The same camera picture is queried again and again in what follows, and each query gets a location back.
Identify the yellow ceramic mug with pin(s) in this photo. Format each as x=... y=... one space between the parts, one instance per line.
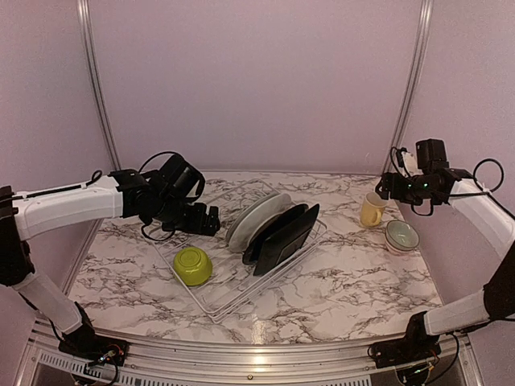
x=372 y=210

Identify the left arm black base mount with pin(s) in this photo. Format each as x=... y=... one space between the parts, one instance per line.
x=87 y=344

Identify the grey floral plate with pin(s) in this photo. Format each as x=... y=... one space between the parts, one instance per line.
x=247 y=224

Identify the aluminium front frame rail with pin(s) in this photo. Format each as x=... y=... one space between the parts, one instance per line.
x=155 y=361

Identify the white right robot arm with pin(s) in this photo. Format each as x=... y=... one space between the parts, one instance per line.
x=426 y=176

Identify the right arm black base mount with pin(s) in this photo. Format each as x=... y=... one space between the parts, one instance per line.
x=413 y=346

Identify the aluminium corner post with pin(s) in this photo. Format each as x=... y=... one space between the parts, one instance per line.
x=415 y=71
x=85 y=21

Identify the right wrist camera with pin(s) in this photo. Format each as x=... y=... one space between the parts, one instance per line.
x=406 y=162

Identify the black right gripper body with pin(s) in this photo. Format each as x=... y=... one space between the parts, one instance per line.
x=412 y=193

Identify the left aluminium corner post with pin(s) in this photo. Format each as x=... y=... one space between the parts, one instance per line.
x=85 y=21

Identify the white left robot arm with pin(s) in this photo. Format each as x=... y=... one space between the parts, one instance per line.
x=169 y=195

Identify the black square plate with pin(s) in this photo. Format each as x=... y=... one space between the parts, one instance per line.
x=282 y=238

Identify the red patterned white bowl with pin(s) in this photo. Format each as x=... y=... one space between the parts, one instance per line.
x=394 y=250

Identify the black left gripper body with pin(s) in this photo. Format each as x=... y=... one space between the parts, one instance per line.
x=189 y=223

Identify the white wire dish rack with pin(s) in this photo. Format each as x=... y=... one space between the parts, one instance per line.
x=232 y=283

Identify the pale grey-green bowl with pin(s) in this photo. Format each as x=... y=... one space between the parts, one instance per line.
x=401 y=235

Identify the right aluminium corner post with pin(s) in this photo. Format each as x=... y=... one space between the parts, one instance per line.
x=415 y=71

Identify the lime green bowl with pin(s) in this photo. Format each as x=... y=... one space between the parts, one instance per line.
x=193 y=266

